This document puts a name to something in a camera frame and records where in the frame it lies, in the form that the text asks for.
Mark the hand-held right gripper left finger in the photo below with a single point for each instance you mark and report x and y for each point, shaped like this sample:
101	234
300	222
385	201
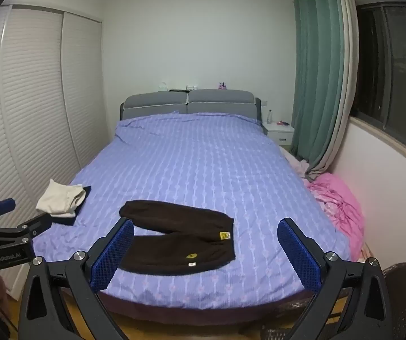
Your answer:
112	255

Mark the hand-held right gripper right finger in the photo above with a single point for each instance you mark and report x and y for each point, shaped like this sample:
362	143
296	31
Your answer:
300	255

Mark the folded navy garment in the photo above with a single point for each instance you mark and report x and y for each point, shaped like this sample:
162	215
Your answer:
65	220

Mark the folded cream garment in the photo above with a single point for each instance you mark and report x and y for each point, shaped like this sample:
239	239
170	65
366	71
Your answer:
58	198

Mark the pink blanket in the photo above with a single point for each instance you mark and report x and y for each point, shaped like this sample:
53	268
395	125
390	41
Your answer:
341	202

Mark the pale pink cloth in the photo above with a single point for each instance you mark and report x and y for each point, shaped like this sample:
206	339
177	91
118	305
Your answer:
295	164

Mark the brown wicker chair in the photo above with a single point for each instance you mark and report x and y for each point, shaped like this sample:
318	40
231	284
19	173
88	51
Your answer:
404	290

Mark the white louvered wardrobe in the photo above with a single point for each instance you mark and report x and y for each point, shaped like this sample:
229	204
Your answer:
29	95

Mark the white nightstand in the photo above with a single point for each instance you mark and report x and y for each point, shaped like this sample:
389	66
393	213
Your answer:
277	135

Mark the small pink item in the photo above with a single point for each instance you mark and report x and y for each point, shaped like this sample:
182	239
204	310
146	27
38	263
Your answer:
283	123

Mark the purple striped floral bed sheet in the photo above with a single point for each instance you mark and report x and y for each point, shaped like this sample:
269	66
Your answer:
203	156

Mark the clear plastic bottle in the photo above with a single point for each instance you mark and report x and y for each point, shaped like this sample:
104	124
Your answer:
269	117

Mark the grey padded bed headboard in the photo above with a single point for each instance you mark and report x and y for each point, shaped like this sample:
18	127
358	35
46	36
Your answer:
220	99

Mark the small white object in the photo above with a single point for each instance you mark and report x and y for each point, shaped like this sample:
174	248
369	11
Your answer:
163	86

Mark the small purple toy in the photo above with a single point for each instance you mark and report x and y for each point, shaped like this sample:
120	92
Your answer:
222	85

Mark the dark framed window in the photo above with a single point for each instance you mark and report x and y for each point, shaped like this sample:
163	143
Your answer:
394	78

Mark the white wall socket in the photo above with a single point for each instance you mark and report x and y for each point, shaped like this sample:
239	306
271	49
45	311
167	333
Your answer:
191	87

